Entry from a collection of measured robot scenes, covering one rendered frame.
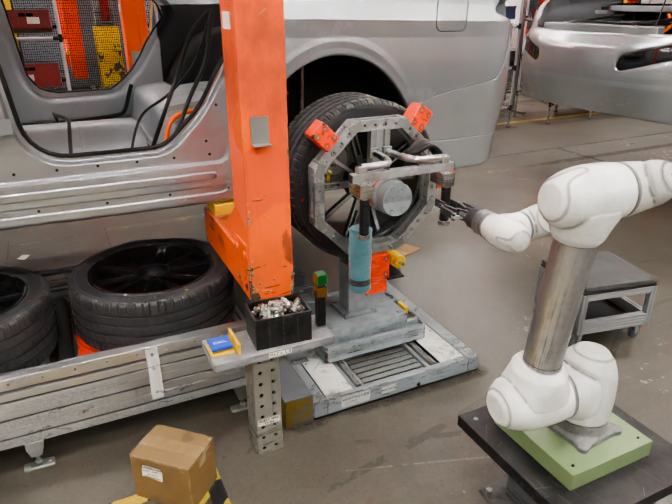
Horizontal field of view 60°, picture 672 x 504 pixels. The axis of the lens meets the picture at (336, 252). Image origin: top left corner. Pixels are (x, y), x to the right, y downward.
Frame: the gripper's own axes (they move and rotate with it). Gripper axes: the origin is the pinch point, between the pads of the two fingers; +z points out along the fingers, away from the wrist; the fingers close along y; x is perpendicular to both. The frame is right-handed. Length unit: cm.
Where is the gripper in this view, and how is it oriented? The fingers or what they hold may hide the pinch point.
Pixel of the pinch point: (445, 203)
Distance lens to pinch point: 221.5
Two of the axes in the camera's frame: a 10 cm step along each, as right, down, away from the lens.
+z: -4.3, -3.6, 8.3
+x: 0.0, -9.2, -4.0
